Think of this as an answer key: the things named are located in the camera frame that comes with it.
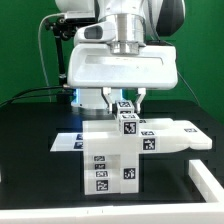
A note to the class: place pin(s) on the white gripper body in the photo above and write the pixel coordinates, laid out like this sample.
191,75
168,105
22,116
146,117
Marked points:
94,66

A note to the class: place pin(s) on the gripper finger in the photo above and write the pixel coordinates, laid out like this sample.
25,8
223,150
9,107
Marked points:
141,92
106,91

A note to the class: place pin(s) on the white tagged nut cube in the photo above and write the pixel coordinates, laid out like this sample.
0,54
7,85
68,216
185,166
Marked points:
124,107
128,124

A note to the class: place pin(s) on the white chair back frame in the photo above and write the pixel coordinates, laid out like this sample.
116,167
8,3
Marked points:
154,136

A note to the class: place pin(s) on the white chair seat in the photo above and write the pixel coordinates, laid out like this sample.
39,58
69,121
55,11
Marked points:
129,177

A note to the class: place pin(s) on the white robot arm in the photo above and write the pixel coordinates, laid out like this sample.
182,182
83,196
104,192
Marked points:
117,46

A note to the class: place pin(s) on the white base tag plate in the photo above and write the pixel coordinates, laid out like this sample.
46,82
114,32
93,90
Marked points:
65,142

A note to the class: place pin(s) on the white U-shaped fence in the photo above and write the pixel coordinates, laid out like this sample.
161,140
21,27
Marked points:
210,212

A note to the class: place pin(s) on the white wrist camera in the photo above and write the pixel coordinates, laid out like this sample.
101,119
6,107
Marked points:
96,33

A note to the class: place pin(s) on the black camera stand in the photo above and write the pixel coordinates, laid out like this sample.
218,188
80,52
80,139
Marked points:
62,31

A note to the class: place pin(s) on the silver camera on stand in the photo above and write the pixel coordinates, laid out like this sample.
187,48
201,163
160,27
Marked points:
80,16

